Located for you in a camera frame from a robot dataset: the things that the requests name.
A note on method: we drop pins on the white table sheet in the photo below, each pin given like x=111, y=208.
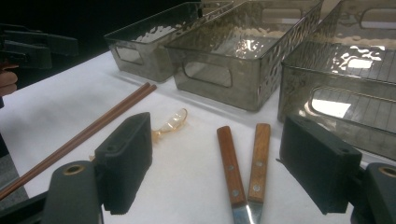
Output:
x=193, y=174

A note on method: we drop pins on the smoky clear plastic bin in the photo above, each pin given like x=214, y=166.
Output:
x=143, y=62
x=249, y=90
x=295, y=90

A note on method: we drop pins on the brown sticks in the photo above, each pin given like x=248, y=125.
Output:
x=230, y=165
x=260, y=155

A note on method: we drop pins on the brown wooden chopstick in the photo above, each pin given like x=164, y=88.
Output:
x=93, y=130
x=93, y=123

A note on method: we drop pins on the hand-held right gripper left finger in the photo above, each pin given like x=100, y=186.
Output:
x=124, y=161

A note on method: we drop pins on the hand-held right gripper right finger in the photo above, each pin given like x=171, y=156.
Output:
x=317, y=161

